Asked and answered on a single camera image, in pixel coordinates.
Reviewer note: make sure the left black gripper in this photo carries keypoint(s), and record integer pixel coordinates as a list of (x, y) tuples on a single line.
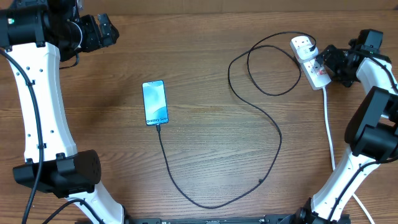
[(96, 39)]

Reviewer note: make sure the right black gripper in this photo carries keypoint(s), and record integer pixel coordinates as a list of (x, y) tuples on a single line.
[(334, 57)]

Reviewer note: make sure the Samsung Galaxy smartphone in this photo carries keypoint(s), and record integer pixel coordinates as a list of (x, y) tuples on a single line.
[(155, 103)]

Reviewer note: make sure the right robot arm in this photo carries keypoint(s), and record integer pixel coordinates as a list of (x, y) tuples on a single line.
[(371, 134)]

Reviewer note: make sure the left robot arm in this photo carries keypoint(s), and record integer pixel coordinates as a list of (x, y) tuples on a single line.
[(36, 36)]

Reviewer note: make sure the white charger plug adapter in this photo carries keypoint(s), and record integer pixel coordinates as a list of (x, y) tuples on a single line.
[(305, 53)]

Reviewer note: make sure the white power strip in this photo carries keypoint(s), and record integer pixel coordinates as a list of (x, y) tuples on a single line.
[(316, 74)]

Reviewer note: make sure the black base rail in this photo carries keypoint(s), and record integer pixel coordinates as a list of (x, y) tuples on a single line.
[(267, 219)]

